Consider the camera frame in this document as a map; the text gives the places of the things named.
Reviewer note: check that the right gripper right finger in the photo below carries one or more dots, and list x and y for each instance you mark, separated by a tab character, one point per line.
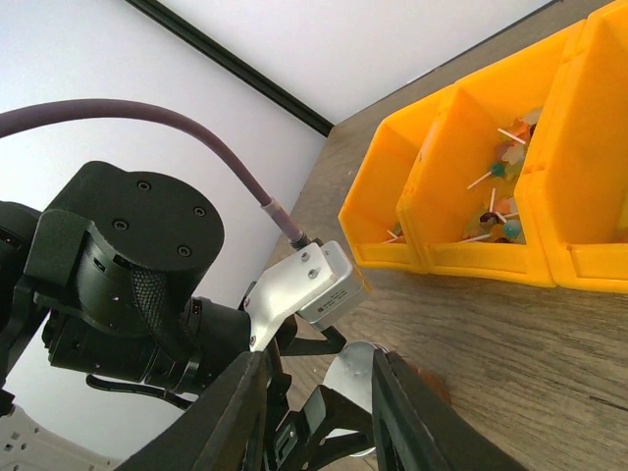
415	429

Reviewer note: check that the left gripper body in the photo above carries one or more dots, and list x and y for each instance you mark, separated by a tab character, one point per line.
144	342

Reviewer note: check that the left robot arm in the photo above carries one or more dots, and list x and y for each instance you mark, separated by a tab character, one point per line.
107	274

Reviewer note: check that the orange bin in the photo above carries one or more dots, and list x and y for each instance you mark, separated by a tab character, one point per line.
577	183
465	205
368	214

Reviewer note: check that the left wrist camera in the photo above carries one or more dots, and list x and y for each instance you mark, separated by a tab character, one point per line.
318	283

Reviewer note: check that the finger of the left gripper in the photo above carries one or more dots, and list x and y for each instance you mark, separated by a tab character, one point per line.
296	338
327	428

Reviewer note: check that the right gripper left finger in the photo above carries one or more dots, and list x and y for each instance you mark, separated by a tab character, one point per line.
222	430

